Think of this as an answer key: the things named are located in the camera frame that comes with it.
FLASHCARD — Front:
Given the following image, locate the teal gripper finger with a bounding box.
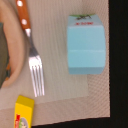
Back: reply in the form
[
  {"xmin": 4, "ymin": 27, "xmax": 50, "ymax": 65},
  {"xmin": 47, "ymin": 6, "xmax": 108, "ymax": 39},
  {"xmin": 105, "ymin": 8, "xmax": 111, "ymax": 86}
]
[{"xmin": 0, "ymin": 23, "xmax": 9, "ymax": 88}]

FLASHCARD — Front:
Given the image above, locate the yellow butter box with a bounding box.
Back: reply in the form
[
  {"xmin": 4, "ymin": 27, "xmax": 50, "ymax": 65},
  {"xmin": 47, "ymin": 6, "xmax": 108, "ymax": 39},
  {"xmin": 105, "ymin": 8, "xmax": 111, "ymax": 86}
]
[{"xmin": 14, "ymin": 95, "xmax": 34, "ymax": 128}]

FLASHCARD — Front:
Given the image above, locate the light blue milk carton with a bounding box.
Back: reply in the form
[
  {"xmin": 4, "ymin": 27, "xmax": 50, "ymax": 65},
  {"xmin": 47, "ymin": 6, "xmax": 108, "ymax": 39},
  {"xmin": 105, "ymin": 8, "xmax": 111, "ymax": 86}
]
[{"xmin": 67, "ymin": 14, "xmax": 106, "ymax": 74}]

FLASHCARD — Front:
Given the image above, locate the round wooden plate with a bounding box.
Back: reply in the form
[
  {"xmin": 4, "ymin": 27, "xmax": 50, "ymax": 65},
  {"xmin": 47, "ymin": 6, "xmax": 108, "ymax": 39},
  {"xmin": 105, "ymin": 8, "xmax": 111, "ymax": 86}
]
[{"xmin": 0, "ymin": 0, "xmax": 25, "ymax": 87}]

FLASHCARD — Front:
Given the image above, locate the white woven placemat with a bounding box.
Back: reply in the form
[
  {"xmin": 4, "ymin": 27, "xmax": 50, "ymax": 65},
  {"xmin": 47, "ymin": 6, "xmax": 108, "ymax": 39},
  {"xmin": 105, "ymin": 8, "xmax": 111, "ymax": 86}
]
[{"xmin": 0, "ymin": 0, "xmax": 110, "ymax": 128}]

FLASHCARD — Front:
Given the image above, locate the fork with wooden handle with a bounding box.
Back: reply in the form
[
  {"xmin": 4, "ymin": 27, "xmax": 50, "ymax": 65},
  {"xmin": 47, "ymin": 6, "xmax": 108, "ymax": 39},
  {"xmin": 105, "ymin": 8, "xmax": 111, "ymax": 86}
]
[{"xmin": 16, "ymin": 0, "xmax": 45, "ymax": 97}]

